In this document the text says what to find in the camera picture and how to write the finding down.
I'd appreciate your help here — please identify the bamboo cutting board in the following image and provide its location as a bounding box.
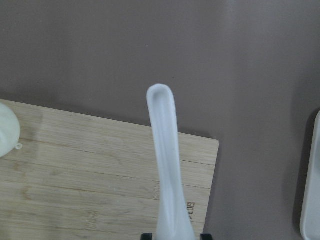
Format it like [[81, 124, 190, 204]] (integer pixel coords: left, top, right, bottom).
[[0, 98, 221, 240]]

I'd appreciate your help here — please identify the white ceramic spoon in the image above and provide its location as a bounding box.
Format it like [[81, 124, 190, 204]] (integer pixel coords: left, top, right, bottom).
[[146, 84, 196, 240]]

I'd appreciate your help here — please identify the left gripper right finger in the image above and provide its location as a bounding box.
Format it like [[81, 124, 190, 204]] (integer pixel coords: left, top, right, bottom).
[[200, 233, 213, 240]]

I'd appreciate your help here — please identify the white rectangular tray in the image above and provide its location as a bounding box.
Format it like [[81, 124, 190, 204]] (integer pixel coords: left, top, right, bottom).
[[300, 114, 320, 240]]

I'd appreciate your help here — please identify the white onion piece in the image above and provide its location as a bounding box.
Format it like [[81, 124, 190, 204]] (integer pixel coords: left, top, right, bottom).
[[0, 103, 23, 158]]

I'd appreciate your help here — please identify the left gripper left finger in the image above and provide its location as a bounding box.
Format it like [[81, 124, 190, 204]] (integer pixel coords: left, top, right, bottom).
[[141, 233, 153, 240]]

